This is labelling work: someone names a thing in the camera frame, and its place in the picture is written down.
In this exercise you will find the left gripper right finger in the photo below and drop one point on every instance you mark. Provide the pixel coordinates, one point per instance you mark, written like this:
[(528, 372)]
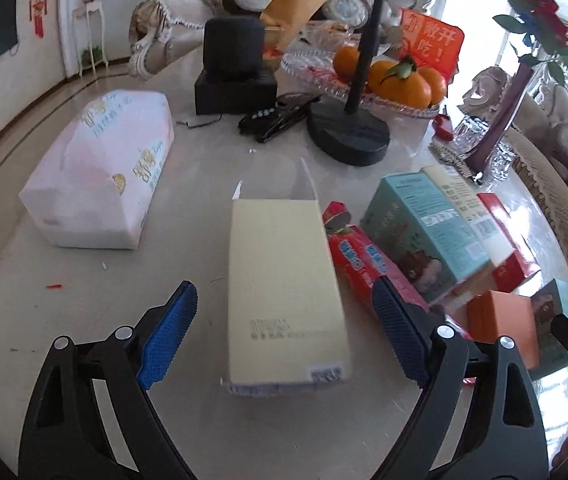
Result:
[(503, 435)]

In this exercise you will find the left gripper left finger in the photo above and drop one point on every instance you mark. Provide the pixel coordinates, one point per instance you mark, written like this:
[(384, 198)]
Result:
[(63, 435)]

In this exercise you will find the orange small box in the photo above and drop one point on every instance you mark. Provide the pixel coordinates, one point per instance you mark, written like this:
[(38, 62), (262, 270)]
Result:
[(495, 314)]

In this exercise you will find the red carton box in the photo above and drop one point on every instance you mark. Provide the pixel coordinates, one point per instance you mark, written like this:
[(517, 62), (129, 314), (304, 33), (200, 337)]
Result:
[(521, 265)]

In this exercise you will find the cream white carton box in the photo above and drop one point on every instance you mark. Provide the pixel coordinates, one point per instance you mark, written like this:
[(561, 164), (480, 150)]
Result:
[(466, 202)]

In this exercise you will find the red strawberry snack pack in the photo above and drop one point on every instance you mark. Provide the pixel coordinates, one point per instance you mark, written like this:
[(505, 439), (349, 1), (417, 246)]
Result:
[(360, 261)]

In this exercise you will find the teal carton box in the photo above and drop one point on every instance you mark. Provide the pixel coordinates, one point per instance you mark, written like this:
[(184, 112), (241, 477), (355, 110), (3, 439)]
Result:
[(424, 234)]

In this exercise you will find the white tissue pack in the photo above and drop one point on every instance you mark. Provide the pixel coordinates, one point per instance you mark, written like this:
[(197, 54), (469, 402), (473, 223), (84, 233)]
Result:
[(93, 187)]

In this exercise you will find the ornate marble coffee table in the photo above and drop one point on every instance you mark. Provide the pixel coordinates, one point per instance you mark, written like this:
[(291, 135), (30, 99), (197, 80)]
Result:
[(344, 431)]

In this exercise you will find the black phone stand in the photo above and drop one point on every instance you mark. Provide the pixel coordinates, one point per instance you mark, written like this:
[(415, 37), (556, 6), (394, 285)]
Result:
[(347, 134)]

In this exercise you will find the orange fruit right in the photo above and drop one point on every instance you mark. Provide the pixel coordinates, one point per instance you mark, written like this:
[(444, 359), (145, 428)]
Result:
[(419, 87)]

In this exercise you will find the orange fruit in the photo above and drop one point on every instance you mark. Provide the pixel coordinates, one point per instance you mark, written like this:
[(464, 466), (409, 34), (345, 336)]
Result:
[(345, 62), (419, 87)]

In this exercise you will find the red rose in vase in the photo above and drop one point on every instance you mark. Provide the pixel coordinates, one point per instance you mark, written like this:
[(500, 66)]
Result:
[(546, 37)]

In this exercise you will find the red greeting sign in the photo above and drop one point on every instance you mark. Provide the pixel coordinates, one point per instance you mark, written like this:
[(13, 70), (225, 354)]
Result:
[(430, 42)]

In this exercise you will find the black remote control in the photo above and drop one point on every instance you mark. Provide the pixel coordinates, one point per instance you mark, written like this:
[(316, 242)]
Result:
[(289, 109)]

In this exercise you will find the black speaker base box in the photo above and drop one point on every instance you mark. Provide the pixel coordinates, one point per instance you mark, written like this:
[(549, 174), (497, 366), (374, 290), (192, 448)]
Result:
[(235, 97)]

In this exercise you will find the orange fruit left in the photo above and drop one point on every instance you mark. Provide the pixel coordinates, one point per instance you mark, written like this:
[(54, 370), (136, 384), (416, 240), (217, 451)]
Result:
[(345, 62)]

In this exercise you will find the glass fruit tray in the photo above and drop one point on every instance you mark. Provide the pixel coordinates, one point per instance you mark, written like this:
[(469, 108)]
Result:
[(315, 68)]

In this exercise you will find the ornate white armchair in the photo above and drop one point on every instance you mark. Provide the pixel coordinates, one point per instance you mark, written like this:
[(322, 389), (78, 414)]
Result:
[(162, 31)]

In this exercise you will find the black round speaker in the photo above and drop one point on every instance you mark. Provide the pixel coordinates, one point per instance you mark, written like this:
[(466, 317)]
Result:
[(233, 47)]

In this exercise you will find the white side stand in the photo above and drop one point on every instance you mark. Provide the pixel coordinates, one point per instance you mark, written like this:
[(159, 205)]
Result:
[(89, 38)]

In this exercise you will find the red chinese knot ornament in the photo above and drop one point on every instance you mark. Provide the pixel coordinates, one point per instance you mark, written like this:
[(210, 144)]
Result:
[(37, 13)]

